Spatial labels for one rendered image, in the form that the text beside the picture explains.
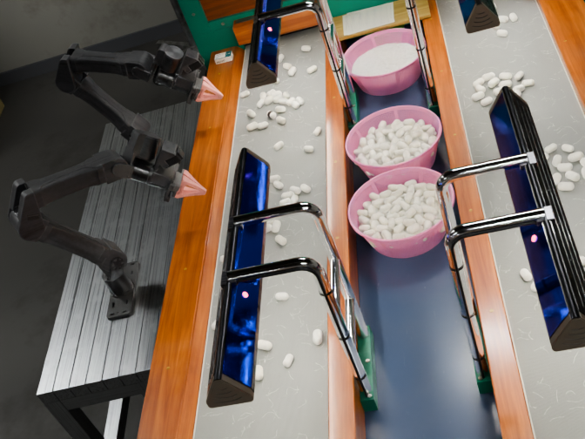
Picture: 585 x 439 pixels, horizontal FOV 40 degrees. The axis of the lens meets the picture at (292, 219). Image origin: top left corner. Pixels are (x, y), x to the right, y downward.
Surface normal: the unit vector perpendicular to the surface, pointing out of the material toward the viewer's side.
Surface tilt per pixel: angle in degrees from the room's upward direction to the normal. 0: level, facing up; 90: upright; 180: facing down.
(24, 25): 90
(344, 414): 0
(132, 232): 0
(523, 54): 0
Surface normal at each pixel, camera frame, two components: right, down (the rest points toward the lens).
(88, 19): 0.03, 0.65
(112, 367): -0.29, -0.72
